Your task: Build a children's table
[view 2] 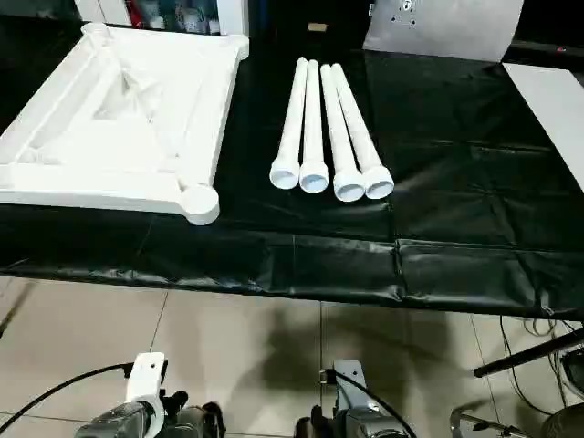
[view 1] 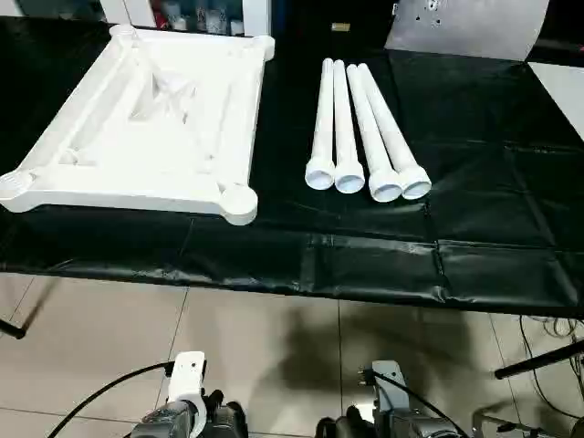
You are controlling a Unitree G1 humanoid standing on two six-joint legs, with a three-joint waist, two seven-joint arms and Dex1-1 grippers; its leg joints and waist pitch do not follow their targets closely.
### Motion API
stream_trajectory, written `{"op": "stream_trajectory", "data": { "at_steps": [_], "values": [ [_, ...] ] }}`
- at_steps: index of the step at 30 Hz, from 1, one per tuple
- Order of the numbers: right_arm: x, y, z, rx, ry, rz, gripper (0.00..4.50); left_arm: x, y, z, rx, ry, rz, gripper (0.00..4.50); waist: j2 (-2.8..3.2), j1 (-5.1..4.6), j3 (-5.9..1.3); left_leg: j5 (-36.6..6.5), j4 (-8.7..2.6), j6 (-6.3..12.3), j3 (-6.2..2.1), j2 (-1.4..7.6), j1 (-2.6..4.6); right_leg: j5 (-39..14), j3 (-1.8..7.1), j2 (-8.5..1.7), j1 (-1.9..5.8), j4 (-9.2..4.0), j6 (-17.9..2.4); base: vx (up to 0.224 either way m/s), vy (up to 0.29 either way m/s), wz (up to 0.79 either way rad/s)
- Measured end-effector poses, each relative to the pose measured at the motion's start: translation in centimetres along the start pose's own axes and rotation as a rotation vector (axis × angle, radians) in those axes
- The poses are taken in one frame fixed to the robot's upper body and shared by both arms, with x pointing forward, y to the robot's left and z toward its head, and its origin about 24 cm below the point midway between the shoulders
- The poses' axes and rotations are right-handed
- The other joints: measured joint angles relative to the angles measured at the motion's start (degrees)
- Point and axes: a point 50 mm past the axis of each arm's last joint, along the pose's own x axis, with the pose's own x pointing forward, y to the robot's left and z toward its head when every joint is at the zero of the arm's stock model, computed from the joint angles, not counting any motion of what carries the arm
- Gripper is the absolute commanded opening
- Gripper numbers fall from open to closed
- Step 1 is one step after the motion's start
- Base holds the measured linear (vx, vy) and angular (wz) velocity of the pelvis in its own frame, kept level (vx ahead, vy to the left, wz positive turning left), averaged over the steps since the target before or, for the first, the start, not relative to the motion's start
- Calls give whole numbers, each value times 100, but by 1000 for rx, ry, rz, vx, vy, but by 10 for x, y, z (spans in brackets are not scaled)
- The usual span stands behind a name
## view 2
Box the white cabinet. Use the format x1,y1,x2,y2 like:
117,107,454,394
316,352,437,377
72,0,250,37

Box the black mat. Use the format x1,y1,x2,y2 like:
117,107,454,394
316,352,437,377
0,13,584,318

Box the white plastic table top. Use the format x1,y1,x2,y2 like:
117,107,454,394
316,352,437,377
0,22,251,227

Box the white board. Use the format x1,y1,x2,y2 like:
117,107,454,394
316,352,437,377
501,62,584,193

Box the black stand leg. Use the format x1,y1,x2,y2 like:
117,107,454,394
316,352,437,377
473,328,584,379
0,280,36,341

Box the white plastic table leg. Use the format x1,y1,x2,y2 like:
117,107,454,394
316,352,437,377
268,57,312,192
319,64,366,203
298,59,330,194
330,62,394,201

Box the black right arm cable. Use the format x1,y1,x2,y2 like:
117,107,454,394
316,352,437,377
335,368,419,438

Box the grey cushion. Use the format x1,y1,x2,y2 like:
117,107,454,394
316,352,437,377
362,0,521,63

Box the loose floor cables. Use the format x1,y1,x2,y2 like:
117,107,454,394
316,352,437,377
499,314,584,416

